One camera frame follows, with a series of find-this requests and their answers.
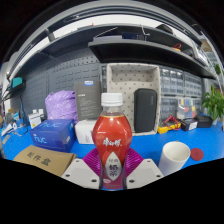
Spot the white labelled container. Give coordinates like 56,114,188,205
28,108,46,129

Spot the clear organizer with coloured parts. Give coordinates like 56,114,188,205
176,97,198,120

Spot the flat black case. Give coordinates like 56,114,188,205
194,114,214,129

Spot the dark grey overhead shelf unit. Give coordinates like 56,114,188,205
6,13,218,88

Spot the black zip case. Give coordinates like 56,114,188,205
133,88,158,134

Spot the beige perforated open box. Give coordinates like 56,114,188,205
105,62,162,136

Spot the dark grey upright carton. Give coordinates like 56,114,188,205
73,79,103,122

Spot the green potted plant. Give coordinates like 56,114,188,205
201,84,224,123

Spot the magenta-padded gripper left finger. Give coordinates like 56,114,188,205
61,148,103,191

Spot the red drink bottle white cap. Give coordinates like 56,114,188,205
91,92,134,191

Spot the small white box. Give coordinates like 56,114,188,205
74,119,98,145

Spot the black box with white label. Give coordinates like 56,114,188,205
179,117,199,132

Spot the grey parts drawer cabinet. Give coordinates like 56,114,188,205
159,66,185,121
183,71,203,116

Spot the white ceramic cup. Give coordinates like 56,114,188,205
158,141,192,177

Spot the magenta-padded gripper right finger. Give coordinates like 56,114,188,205
123,147,165,191

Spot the purple plastic bag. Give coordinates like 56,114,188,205
44,90,79,123

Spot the blue printed carton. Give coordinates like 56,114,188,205
29,118,77,154

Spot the flat round red coaster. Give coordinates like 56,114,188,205
190,147,205,162

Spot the white metal rack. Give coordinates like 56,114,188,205
203,36,224,88

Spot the brown cardboard box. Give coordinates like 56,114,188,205
13,144,78,178

